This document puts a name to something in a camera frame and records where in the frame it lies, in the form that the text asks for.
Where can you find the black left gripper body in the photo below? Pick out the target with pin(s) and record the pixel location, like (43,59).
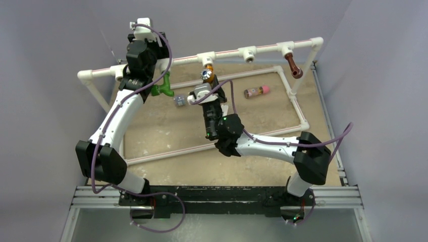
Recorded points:
(156,51)

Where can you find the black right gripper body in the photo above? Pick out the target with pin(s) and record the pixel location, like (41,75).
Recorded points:
(220,99)

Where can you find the orange water faucet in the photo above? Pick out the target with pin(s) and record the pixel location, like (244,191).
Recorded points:
(207,74)

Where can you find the white PVC pipe frame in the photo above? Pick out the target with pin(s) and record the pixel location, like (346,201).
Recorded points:
(200,58)

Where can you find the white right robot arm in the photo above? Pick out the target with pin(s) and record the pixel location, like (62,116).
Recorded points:
(306,152)

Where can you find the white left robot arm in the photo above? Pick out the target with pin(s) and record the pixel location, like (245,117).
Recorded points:
(99,157)

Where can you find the green water faucet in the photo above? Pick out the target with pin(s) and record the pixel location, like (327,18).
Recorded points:
(164,88)

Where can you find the brown water faucet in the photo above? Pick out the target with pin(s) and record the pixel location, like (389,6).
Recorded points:
(296,71)

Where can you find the white plastic clip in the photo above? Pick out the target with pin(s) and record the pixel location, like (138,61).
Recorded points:
(224,109)

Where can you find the pink capped small bottle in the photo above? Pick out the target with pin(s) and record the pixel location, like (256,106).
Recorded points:
(252,92)

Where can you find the small grey blue box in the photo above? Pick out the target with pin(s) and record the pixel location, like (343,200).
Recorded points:
(179,100)

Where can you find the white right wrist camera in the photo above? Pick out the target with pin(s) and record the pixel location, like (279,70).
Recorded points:
(194,96)

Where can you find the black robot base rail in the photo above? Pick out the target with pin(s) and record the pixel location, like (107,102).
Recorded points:
(221,200)

